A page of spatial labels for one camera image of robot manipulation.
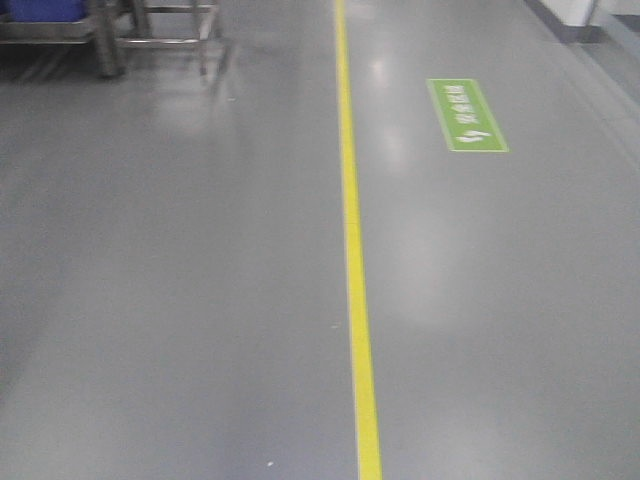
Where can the green floor sign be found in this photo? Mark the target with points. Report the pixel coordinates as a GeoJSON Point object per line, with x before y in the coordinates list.
{"type": "Point", "coordinates": [466, 120]}

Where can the steel cart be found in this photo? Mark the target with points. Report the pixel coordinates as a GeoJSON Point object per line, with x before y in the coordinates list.
{"type": "Point", "coordinates": [114, 26]}

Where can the blue crate on cart left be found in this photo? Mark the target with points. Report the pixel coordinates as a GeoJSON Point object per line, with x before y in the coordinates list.
{"type": "Point", "coordinates": [33, 11]}

